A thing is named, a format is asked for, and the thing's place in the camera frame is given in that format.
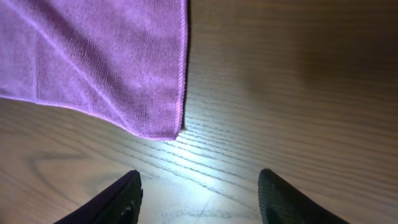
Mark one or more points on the purple cloth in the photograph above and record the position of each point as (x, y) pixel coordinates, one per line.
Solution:
(122, 61)

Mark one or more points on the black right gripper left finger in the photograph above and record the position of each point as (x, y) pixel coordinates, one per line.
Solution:
(120, 203)

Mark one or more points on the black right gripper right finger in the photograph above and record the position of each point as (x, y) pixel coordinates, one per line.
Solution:
(281, 203)

